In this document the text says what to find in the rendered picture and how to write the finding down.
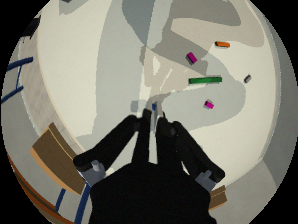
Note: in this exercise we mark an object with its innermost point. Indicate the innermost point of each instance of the grey rod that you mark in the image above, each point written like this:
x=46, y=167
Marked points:
x=247, y=79

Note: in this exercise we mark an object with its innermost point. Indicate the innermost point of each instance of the orange rod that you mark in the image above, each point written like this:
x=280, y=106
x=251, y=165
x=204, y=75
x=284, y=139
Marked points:
x=222, y=44

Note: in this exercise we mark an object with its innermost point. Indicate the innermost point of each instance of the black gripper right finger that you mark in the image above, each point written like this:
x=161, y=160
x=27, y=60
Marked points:
x=195, y=160

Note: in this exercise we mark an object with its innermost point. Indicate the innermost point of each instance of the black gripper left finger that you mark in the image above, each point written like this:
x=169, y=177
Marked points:
x=91, y=163

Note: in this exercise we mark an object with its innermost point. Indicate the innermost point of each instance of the dark green rod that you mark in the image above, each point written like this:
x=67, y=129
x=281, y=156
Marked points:
x=205, y=80

